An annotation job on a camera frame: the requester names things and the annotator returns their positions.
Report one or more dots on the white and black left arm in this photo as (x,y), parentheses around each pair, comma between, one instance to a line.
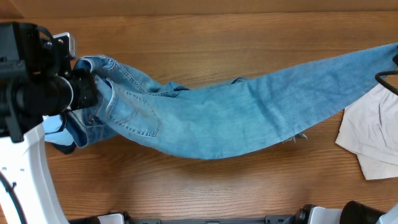
(37,80)

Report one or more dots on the light blue printed t-shirt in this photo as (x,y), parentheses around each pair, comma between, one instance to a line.
(56,132)

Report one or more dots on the black folded garment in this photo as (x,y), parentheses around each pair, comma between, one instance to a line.
(66,149)

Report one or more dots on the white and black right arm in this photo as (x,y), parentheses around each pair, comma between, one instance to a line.
(352,213)

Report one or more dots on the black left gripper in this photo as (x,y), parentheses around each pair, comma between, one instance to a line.
(85,78)

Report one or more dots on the blue denim jeans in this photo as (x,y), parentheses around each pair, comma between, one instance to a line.
(227,119)

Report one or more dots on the beige folded cloth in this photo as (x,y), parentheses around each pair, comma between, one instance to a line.
(369,130)

